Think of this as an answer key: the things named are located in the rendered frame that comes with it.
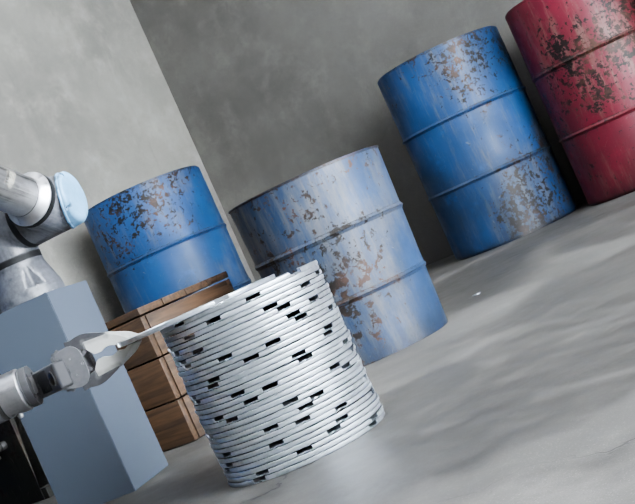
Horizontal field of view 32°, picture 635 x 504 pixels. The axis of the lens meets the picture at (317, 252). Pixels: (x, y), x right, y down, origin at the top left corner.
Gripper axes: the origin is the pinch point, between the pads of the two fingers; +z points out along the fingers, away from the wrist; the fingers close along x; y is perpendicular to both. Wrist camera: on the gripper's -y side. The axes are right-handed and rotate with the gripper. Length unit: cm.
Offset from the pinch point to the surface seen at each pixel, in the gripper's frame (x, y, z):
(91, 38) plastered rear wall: -152, 399, -17
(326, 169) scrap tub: -18, 74, 47
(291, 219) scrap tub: -10, 75, 34
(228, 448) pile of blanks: 22.0, -9.7, 8.5
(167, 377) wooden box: 12, 79, -8
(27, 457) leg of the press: 17, 99, -53
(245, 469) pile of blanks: 26.1, -10.6, 9.7
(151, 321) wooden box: -2, 81, -7
